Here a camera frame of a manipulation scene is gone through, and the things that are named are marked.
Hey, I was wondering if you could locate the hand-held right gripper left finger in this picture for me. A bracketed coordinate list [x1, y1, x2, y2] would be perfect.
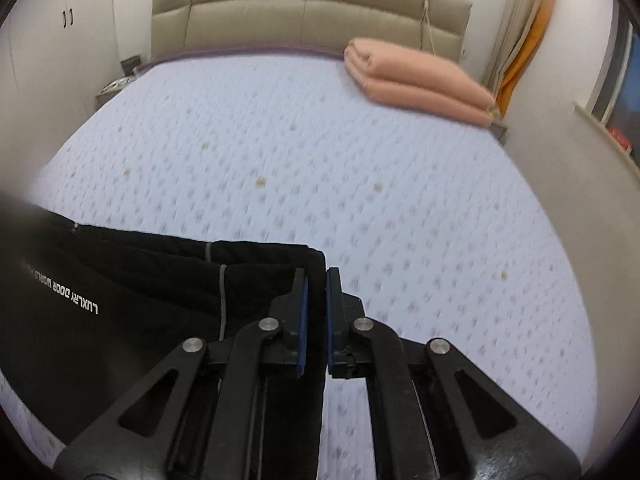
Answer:
[51, 267, 309, 480]

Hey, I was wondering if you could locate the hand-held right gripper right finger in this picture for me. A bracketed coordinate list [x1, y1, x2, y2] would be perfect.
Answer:
[325, 268, 583, 480]

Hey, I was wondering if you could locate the black hooded jacket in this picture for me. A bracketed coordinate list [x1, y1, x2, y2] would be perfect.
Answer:
[0, 199, 327, 480]

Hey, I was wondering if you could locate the bed with floral sheet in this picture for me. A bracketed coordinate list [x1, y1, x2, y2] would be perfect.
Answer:
[0, 54, 601, 480]

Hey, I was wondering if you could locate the folded pink blanket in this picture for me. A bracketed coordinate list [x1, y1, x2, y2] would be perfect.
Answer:
[343, 37, 499, 129]

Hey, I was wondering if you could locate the beige nightstand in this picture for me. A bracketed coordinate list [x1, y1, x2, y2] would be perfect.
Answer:
[95, 75, 139, 111]

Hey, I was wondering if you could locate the beige padded headboard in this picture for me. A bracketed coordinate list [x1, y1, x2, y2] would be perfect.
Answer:
[150, 0, 474, 70]

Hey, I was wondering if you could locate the white window sill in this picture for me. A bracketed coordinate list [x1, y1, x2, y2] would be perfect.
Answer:
[572, 101, 640, 183]

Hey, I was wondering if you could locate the red box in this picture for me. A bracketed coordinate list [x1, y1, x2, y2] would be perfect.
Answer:
[607, 127, 632, 154]

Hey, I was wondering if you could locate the orange and beige curtain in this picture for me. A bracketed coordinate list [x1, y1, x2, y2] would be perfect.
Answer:
[482, 0, 564, 119]

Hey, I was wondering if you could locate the white wardrobe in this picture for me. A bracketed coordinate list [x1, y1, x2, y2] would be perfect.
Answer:
[0, 0, 152, 193]

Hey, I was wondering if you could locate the window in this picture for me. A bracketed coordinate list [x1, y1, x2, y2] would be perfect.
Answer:
[585, 7, 640, 153]

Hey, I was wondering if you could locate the white charging cable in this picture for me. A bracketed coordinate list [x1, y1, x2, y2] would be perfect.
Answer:
[421, 0, 437, 54]

